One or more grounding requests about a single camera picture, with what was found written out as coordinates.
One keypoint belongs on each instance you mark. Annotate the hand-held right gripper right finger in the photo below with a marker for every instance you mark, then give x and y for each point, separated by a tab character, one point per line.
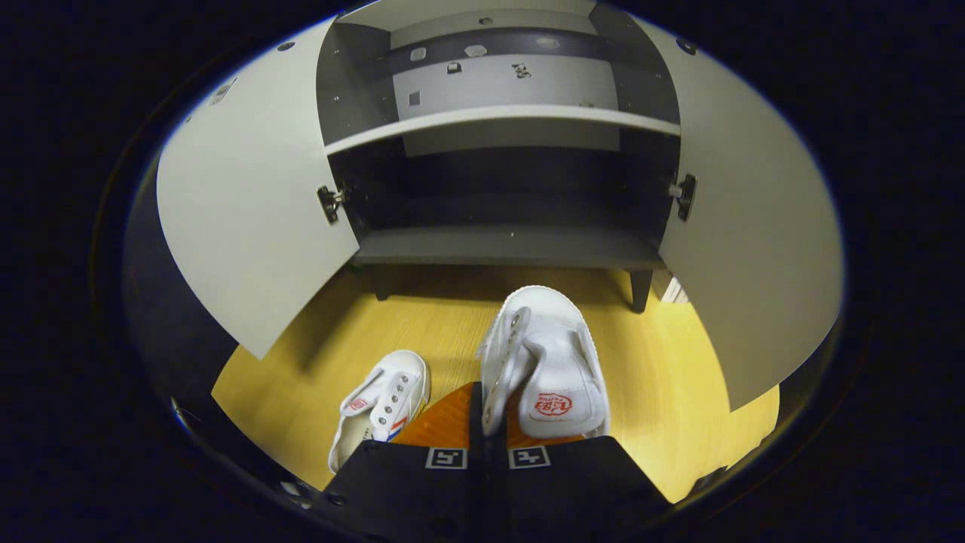
580	490

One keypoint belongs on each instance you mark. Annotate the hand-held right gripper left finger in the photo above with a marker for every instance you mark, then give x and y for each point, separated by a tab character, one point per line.
415	490

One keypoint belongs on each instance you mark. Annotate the white canvas shoe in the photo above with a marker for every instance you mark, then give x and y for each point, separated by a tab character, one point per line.
550	354
377	400

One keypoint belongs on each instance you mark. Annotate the white shoe cabinet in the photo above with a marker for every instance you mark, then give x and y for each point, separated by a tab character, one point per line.
513	245

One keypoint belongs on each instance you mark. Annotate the white cabinet door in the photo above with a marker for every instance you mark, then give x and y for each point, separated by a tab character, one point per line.
249	188
754	226

